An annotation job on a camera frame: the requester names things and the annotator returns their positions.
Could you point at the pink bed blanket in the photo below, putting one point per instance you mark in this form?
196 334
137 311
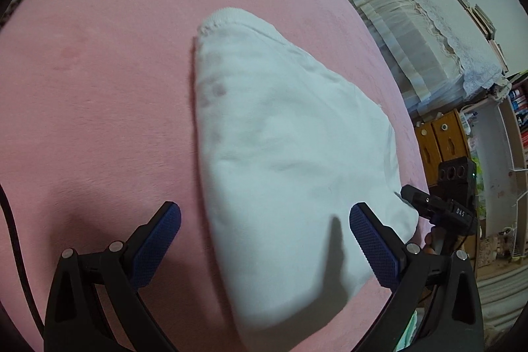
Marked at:
103 88

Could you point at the row of colourful boxes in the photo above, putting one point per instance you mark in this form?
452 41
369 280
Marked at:
520 113

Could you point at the grey striped rug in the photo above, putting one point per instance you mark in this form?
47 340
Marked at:
501 290

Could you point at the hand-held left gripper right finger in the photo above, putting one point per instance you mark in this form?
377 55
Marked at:
373 244

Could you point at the person's right hand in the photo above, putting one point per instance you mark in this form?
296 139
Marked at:
430 242

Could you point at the wooden desk with drawers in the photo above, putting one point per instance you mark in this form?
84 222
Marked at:
445 137

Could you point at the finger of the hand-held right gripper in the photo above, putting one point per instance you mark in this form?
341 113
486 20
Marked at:
416 199

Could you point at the stack of books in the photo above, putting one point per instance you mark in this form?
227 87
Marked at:
482 18

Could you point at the white printed sweatshirt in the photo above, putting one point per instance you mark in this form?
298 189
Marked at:
288 129

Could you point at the white shelf unit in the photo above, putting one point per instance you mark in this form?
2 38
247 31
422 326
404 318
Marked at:
511 179

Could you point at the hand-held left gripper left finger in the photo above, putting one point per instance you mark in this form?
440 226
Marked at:
159 244

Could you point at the cluster of small bottles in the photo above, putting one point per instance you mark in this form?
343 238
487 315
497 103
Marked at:
466 125

